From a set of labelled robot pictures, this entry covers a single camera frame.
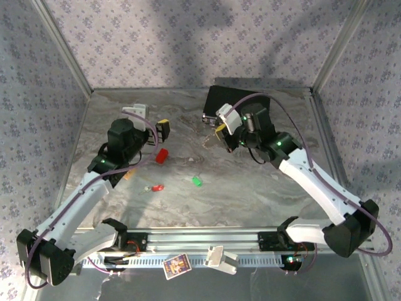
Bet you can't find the silver metal keychain with rings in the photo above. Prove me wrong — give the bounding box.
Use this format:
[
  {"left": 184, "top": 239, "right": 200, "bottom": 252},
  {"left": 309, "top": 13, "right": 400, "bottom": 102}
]
[{"left": 202, "top": 131, "right": 220, "bottom": 150}]

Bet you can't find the aluminium frame post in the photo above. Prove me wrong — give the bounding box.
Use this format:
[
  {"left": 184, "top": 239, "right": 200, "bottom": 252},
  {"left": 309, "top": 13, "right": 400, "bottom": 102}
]
[
  {"left": 31, "top": 0, "right": 95, "bottom": 94},
  {"left": 311, "top": 0, "right": 375, "bottom": 93}
]

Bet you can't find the white plastic bracket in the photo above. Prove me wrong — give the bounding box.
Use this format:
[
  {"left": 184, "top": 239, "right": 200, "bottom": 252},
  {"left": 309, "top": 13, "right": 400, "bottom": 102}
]
[{"left": 202, "top": 245, "right": 239, "bottom": 276}]

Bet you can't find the aluminium side rail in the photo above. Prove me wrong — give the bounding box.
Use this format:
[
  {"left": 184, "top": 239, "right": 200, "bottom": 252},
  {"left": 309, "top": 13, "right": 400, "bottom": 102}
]
[{"left": 308, "top": 88, "right": 350, "bottom": 189}]

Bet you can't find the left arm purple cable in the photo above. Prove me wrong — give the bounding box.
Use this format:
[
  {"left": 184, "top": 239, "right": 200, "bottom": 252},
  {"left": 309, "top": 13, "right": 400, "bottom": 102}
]
[{"left": 24, "top": 112, "right": 157, "bottom": 289}]

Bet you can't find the red plastic block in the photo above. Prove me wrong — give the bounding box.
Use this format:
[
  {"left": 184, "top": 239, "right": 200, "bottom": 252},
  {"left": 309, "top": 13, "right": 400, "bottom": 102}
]
[{"left": 155, "top": 148, "right": 170, "bottom": 165}]

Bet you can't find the red capped key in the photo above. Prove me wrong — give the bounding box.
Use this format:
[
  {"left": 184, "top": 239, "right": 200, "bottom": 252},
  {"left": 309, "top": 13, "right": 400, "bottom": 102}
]
[{"left": 139, "top": 184, "right": 165, "bottom": 196}]

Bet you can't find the small circuit board with LEDs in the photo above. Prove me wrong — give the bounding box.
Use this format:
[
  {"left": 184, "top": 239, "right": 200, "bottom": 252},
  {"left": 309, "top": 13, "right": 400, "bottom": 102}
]
[{"left": 281, "top": 255, "right": 304, "bottom": 271}]

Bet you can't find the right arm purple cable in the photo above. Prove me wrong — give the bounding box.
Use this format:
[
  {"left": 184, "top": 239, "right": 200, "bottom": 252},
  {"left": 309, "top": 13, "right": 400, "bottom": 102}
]
[{"left": 230, "top": 93, "right": 394, "bottom": 256}]

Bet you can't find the black case with metal clasps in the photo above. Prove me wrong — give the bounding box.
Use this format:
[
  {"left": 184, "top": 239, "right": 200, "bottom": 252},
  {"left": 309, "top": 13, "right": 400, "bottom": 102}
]
[{"left": 202, "top": 85, "right": 272, "bottom": 125}]

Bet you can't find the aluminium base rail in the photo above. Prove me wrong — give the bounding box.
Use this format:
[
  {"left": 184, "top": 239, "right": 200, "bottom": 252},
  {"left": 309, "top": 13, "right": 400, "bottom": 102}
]
[{"left": 75, "top": 226, "right": 375, "bottom": 255}]

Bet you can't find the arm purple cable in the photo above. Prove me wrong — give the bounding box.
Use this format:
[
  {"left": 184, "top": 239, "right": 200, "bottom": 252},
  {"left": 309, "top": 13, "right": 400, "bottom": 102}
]
[
  {"left": 24, "top": 112, "right": 157, "bottom": 289},
  {"left": 230, "top": 93, "right": 394, "bottom": 256}
]

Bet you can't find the colourful playing card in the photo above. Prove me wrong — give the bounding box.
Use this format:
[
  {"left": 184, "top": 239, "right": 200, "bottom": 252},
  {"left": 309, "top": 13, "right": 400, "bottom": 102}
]
[{"left": 162, "top": 253, "right": 192, "bottom": 281}]

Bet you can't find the slotted grey cable duct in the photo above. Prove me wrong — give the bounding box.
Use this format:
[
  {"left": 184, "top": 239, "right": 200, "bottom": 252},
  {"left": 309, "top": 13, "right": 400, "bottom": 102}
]
[{"left": 81, "top": 253, "right": 286, "bottom": 271}]

